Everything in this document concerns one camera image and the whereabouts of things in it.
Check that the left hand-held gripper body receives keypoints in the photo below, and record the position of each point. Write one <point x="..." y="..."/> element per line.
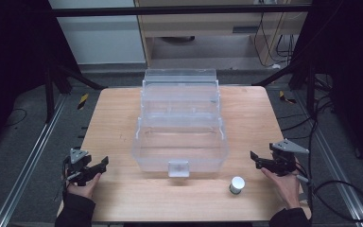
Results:
<point x="78" y="162"/>

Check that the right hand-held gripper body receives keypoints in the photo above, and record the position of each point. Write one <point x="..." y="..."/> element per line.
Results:
<point x="283" y="157"/>

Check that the small white cylinder cap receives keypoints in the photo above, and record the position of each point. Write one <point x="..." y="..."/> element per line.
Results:
<point x="237" y="183"/>

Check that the clear plastic storage box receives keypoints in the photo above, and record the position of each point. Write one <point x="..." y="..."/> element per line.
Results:
<point x="179" y="148"/>

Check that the person's left hand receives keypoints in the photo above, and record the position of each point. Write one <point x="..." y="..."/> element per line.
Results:
<point x="83" y="188"/>

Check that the person's right hand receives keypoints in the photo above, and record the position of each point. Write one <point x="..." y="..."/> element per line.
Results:
<point x="285" y="189"/>

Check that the yellow black tape marker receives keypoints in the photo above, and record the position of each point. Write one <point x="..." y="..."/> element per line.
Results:
<point x="285" y="97"/>
<point x="82" y="101"/>

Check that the black metal stand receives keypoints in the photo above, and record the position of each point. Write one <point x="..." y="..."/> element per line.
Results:
<point x="310" y="91"/>
<point x="48" y="94"/>

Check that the black curtain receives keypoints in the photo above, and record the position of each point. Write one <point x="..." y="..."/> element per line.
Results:
<point x="353" y="63"/>
<point x="12" y="47"/>

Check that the white cabinet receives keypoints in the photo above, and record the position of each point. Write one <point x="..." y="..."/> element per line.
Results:
<point x="100" y="38"/>

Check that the light wooden desk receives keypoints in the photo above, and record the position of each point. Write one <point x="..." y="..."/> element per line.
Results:
<point x="208" y="28"/>

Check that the metal floor rail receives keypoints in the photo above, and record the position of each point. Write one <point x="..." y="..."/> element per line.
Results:
<point x="337" y="164"/>
<point x="28" y="164"/>

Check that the black horizontal frame bar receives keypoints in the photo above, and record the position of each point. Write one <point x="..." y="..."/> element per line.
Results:
<point x="170" y="11"/>

